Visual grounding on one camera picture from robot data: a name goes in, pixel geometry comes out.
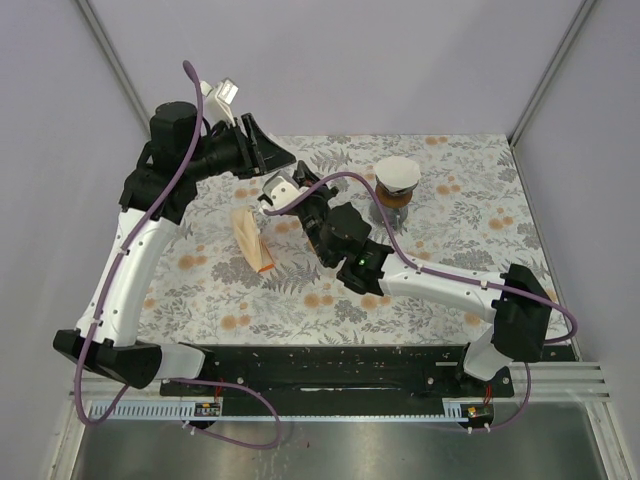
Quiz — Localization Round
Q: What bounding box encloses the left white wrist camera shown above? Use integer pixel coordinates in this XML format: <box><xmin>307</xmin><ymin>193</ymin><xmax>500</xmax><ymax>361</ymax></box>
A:
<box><xmin>200</xmin><ymin>78</ymin><xmax>238</xmax><ymax>127</ymax></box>

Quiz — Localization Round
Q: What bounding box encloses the purple cable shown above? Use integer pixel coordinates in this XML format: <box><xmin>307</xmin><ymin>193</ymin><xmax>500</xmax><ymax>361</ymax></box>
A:
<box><xmin>264</xmin><ymin>172</ymin><xmax>582</xmax><ymax>434</ymax></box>
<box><xmin>73</xmin><ymin>60</ymin><xmax>282</xmax><ymax>450</ymax></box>

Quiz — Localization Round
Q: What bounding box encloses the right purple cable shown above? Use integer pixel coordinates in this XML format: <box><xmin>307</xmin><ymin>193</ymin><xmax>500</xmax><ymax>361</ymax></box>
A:
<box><xmin>264</xmin><ymin>172</ymin><xmax>582</xmax><ymax>434</ymax></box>

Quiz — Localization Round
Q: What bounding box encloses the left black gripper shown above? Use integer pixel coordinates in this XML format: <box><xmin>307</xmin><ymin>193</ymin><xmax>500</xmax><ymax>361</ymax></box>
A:
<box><xmin>185</xmin><ymin>112</ymin><xmax>297</xmax><ymax>181</ymax></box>

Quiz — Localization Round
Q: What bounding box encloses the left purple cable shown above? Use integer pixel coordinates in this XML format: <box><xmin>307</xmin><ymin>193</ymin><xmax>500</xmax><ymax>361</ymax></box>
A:
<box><xmin>73</xmin><ymin>60</ymin><xmax>282</xmax><ymax>450</ymax></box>

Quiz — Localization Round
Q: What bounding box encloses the coffee filter paper pack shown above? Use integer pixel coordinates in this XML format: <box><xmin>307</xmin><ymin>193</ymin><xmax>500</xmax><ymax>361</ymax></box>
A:
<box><xmin>231</xmin><ymin>207</ymin><xmax>275</xmax><ymax>273</ymax></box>

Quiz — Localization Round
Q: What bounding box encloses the left aluminium frame post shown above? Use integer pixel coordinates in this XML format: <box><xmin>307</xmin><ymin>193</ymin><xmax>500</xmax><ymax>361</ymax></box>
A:
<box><xmin>72</xmin><ymin>0</ymin><xmax>151</xmax><ymax>137</ymax></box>

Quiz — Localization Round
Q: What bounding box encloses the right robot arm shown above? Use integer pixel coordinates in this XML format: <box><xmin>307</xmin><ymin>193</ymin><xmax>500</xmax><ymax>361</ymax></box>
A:
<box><xmin>293</xmin><ymin>162</ymin><xmax>551</xmax><ymax>396</ymax></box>

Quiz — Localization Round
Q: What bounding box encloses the dark wooden ring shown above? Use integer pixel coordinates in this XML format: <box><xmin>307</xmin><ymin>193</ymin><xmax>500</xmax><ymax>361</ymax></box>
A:
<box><xmin>375</xmin><ymin>185</ymin><xmax>416</xmax><ymax>209</ymax></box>

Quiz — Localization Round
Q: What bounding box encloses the white paper coffee filter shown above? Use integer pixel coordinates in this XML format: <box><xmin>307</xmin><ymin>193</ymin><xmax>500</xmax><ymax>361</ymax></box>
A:
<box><xmin>373</xmin><ymin>156</ymin><xmax>421</xmax><ymax>182</ymax></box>

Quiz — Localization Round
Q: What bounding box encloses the floral table mat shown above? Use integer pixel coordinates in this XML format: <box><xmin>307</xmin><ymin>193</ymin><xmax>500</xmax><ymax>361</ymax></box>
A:
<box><xmin>138</xmin><ymin>134</ymin><xmax>555</xmax><ymax>345</ymax></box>

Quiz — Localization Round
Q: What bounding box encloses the aluminium frame post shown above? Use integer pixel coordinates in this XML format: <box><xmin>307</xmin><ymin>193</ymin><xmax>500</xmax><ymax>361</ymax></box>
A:
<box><xmin>507</xmin><ymin>0</ymin><xmax>600</xmax><ymax>149</ymax></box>
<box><xmin>72</xmin><ymin>0</ymin><xmax>151</xmax><ymax>137</ymax></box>

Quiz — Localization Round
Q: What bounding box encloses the right aluminium frame post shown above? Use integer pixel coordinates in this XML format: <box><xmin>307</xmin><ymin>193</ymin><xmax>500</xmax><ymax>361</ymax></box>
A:
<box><xmin>507</xmin><ymin>0</ymin><xmax>600</xmax><ymax>149</ymax></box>

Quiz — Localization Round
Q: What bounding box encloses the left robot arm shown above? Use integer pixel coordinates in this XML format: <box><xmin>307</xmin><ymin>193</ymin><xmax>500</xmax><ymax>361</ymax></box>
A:
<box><xmin>53</xmin><ymin>101</ymin><xmax>295</xmax><ymax>395</ymax></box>

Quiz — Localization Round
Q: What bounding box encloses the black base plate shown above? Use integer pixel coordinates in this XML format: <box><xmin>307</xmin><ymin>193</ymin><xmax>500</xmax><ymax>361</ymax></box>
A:
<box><xmin>160</xmin><ymin>345</ymin><xmax>515</xmax><ymax>418</ymax></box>

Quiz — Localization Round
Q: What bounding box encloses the aluminium front rail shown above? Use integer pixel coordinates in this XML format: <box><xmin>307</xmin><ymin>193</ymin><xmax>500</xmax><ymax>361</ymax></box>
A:
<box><xmin>82</xmin><ymin>362</ymin><xmax>611</xmax><ymax>403</ymax></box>

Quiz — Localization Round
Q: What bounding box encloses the white slotted cable duct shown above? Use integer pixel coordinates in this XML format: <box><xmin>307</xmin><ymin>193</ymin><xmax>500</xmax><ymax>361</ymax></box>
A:
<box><xmin>108</xmin><ymin>399</ymin><xmax>223</xmax><ymax>421</ymax></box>

